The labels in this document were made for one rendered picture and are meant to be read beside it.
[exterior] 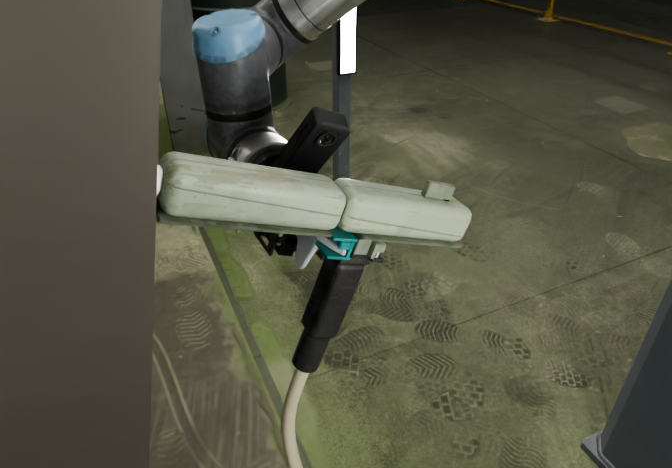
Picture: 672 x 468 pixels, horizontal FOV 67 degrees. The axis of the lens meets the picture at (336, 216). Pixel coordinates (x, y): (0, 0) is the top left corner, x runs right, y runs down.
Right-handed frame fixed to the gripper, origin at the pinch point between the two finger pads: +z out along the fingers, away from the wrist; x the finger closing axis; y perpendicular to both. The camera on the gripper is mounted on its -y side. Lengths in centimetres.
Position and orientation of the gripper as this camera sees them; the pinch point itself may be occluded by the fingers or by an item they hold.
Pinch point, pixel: (357, 240)
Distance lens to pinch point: 48.4
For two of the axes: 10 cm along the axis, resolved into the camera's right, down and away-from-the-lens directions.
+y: -3.4, 8.9, 3.2
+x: -8.2, -1.1, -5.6
